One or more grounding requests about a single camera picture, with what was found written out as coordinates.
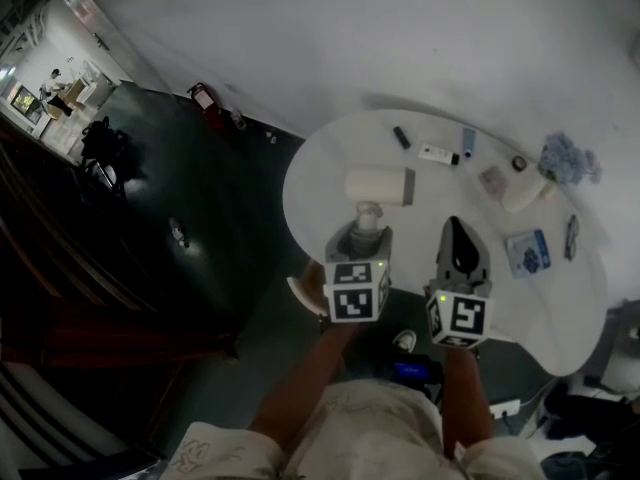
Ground person's beige shirt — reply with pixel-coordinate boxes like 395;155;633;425
167;377;544;480

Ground blue white packet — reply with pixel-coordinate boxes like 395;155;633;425
505;228;553;280

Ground black device blue screen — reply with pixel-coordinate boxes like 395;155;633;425
384;352;445;387

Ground dark wooden staircase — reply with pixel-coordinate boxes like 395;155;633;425
0;122;241;480

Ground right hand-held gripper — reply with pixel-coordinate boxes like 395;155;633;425
424;216;496;350

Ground white roll with grey cap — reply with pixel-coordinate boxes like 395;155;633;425
343;166;417;260

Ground person's right forearm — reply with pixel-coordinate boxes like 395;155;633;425
442;345;494;462

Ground grey door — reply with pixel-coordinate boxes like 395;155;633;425
57;0;174;94

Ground white vase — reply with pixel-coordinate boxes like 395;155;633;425
501;174;550;215

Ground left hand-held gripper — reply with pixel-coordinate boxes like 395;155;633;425
322;221;394;324

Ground white power strip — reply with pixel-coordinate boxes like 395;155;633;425
488;398;522;419

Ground person's right white shoe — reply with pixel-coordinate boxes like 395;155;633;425
392;328;418;355

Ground red fire extinguisher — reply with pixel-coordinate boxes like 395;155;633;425
187;81;226;130

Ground black eyeglasses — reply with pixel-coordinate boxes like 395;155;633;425
563;213;580;262

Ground black backpack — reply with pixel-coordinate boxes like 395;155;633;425
79;115;132;189

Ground grey shelf unit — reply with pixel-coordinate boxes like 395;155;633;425
602;297;640;394

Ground white tube black cap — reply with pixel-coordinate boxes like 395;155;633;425
417;142;461;166

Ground small pink box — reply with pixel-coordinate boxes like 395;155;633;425
478;165;510;198

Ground white oval table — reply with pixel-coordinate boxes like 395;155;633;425
281;109;610;378

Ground person's left forearm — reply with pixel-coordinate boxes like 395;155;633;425
248;317;359;449

